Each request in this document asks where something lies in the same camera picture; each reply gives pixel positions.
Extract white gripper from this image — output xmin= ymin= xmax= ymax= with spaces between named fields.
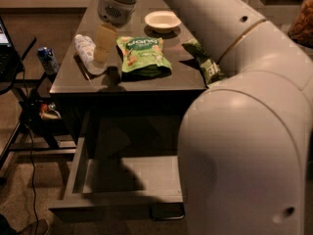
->
xmin=94 ymin=0 xmax=136 ymax=63

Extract clear plastic water bottle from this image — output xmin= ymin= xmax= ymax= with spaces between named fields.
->
xmin=74 ymin=34 xmax=106 ymax=75

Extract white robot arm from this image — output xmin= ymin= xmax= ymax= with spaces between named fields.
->
xmin=163 ymin=0 xmax=313 ymax=235

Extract open grey top drawer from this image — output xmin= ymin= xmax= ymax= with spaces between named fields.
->
xmin=50 ymin=112 xmax=183 ymax=222

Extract green snack bag with logo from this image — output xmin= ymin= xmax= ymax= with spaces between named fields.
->
xmin=116 ymin=36 xmax=172 ymax=77

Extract white paper bowl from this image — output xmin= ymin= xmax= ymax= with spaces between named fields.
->
xmin=145 ymin=11 xmax=181 ymax=34

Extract blue drink can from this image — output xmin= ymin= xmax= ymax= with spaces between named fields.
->
xmin=37 ymin=47 xmax=60 ymax=75

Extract small colourful items on stand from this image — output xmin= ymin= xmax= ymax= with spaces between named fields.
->
xmin=39 ymin=103 xmax=62 ymax=119

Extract black laptop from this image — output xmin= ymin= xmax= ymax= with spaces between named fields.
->
xmin=0 ymin=17 xmax=20 ymax=82

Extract crumpled green chip bag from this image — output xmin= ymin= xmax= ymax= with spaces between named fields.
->
xmin=182 ymin=39 xmax=226 ymax=88

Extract black side stand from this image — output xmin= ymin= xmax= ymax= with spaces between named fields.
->
xmin=0 ymin=35 xmax=76 ymax=168

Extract jar of orange snacks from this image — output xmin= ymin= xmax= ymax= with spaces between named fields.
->
xmin=289 ymin=0 xmax=313 ymax=48

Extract black hanging cable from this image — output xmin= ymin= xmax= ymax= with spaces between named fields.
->
xmin=20 ymin=62 xmax=39 ymax=235

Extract metal drawer handle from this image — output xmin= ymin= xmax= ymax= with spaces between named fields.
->
xmin=150 ymin=203 xmax=185 ymax=221

